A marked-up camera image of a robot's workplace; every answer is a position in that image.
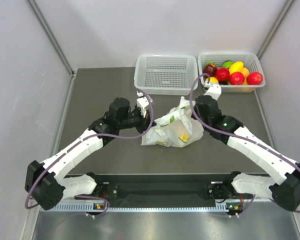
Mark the empty white plastic basket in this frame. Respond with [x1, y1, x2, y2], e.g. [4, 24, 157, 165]
[134, 54, 198, 96]

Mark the red apple front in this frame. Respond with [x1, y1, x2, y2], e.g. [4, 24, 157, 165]
[228, 72, 245, 85]

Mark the green lime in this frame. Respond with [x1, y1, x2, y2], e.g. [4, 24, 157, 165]
[221, 60, 234, 69]

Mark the purple cable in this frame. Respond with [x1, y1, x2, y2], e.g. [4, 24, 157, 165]
[24, 88, 155, 210]
[189, 73, 300, 214]

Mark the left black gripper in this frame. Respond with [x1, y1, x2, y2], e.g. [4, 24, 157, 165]
[117, 105, 156, 134]

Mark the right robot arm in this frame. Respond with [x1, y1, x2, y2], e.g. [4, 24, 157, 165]
[193, 95, 300, 212]

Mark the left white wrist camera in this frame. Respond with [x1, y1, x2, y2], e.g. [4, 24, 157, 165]
[136, 89, 153, 117]

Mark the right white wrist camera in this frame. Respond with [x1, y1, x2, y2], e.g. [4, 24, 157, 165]
[203, 79, 222, 101]

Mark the grey slotted cable duct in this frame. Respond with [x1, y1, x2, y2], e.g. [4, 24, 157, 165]
[48, 200, 242, 213]

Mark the yellow mango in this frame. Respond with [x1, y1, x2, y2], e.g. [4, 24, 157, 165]
[228, 61, 244, 75]

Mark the red apple middle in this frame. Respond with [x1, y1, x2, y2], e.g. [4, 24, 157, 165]
[215, 67, 230, 82]

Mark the dark red apple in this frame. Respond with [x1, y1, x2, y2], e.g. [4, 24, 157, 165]
[202, 63, 218, 77]

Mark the white plastic bag with fruit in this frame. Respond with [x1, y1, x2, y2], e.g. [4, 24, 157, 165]
[141, 96, 204, 148]

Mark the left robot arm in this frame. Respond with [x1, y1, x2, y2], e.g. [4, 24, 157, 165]
[24, 96, 154, 210]

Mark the yellow lemon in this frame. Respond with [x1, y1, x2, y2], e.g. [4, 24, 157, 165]
[206, 76, 219, 84]

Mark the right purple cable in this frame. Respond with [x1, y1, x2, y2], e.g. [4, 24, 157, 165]
[189, 73, 300, 214]

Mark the orange fruit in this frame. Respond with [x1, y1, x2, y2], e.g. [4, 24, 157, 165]
[240, 67, 250, 79]

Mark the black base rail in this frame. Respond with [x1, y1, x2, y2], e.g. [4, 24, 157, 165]
[90, 173, 227, 208]

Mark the red apple right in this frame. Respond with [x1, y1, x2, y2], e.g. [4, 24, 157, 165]
[246, 72, 263, 85]

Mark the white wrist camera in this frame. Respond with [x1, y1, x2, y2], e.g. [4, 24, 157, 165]
[203, 79, 222, 101]
[136, 89, 153, 117]

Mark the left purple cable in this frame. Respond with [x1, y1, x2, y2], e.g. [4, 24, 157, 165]
[24, 88, 155, 210]

